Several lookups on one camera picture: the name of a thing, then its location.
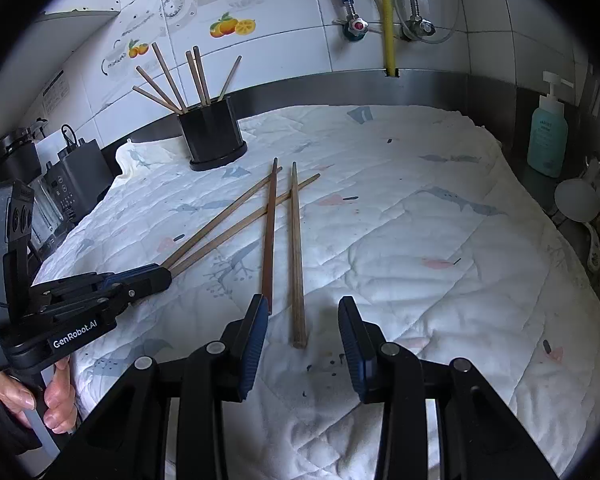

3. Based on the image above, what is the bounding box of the white quilted cloth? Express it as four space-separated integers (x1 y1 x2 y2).
32 105 600 480

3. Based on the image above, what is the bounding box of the metal water valve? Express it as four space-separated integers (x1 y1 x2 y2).
402 17 437 41
337 15 371 43

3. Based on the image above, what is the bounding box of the grey blender base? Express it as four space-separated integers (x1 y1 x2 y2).
40 137 114 226

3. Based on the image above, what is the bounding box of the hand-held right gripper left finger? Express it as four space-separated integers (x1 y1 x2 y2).
77 294 271 480

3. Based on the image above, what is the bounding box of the yellow gas hose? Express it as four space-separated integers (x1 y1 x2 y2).
370 0 399 79

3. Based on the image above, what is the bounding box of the teal soap dispenser bottle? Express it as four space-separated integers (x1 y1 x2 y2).
526 71 575 179

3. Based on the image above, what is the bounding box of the black utensil holder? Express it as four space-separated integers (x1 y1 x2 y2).
177 96 249 172

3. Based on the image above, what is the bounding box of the black power cable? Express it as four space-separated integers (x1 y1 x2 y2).
59 124 84 151

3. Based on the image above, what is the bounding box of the person's left hand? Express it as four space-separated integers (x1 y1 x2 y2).
0 360 78 433

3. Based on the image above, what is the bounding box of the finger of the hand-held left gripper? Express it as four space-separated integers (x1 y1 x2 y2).
30 277 173 323
30 264 173 297

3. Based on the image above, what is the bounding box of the brown wooden chopstick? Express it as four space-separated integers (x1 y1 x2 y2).
290 161 309 350
261 157 279 306
160 166 283 267
170 173 322 278

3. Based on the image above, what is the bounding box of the bunch of wooden chopsticks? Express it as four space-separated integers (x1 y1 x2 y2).
132 42 243 113

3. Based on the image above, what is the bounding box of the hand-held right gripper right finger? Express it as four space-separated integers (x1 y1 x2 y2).
337 296 536 480

